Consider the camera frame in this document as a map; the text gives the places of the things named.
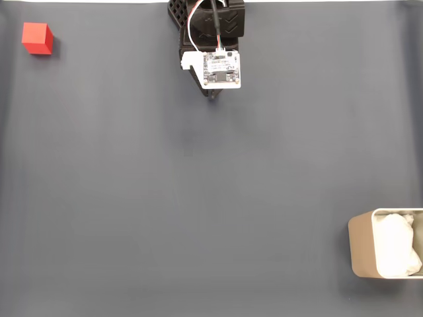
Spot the red cube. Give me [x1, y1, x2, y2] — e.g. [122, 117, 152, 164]
[21, 22, 54, 55]

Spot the black camera cable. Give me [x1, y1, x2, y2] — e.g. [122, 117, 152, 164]
[208, 0, 225, 51]

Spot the red white servo wire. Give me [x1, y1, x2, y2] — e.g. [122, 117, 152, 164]
[186, 0, 212, 53]

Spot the dark grey table mat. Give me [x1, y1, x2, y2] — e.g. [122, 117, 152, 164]
[0, 2, 423, 317]

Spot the beige box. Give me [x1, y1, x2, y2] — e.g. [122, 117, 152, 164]
[347, 207, 423, 280]

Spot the white camera board mount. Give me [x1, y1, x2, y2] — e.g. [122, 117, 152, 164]
[180, 49, 241, 90]

